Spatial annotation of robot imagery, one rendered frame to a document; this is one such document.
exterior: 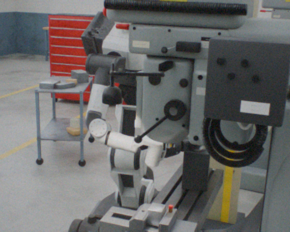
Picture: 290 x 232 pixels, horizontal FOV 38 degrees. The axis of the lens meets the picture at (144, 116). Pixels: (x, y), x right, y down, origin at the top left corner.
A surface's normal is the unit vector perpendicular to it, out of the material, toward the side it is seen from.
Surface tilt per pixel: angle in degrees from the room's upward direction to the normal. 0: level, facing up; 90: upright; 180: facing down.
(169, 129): 109
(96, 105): 68
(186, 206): 0
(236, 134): 90
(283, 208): 88
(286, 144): 90
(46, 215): 0
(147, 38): 90
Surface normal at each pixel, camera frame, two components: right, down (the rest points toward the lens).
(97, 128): -0.07, -0.10
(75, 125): 0.59, 0.25
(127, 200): -0.21, 0.61
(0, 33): 0.93, 0.13
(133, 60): 0.40, 0.62
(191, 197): 0.04, -0.96
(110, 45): -0.31, 0.01
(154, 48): -0.36, 0.26
